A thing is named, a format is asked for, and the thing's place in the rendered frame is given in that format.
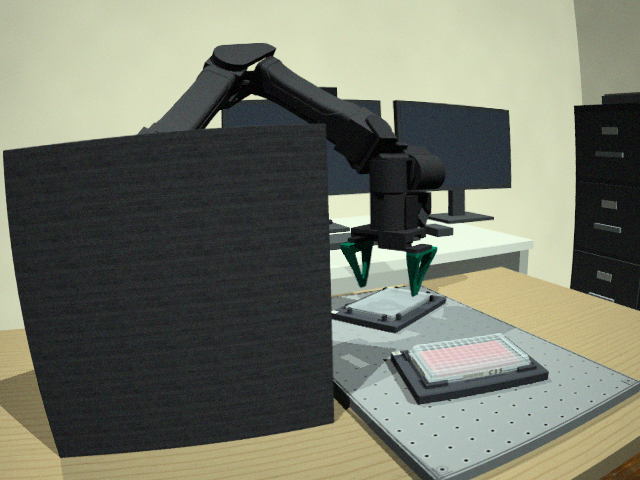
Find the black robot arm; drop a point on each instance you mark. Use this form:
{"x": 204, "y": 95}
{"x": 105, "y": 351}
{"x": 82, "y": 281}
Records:
{"x": 358, "y": 133}

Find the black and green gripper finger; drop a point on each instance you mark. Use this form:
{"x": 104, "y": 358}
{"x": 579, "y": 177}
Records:
{"x": 349, "y": 250}
{"x": 413, "y": 261}

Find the white multi-well plate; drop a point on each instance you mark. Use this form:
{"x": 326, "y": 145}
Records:
{"x": 469, "y": 358}

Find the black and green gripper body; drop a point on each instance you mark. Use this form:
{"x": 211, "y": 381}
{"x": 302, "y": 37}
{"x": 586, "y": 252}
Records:
{"x": 388, "y": 225}

